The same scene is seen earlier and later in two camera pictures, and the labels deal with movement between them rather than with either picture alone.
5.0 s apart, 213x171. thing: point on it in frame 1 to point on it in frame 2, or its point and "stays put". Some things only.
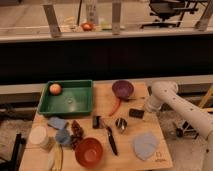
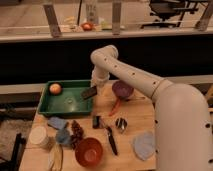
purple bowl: (123, 89) stays put
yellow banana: (55, 158) stays put
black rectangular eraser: (136, 113) to (89, 92)
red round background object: (86, 27) stays put
